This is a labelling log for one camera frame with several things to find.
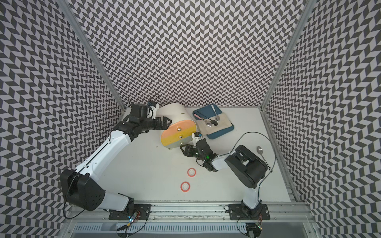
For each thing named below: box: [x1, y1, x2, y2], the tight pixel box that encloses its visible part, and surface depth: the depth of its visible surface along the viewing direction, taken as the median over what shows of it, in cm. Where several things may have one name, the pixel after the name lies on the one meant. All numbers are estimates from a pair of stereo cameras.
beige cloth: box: [194, 112, 233, 136], surface depth 110 cm
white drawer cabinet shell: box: [156, 102, 196, 124], surface depth 86 cm
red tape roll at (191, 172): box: [187, 167, 197, 178], surface depth 88 cm
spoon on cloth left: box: [201, 117, 212, 127], surface depth 111 cm
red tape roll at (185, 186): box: [180, 181, 191, 193], surface depth 82 cm
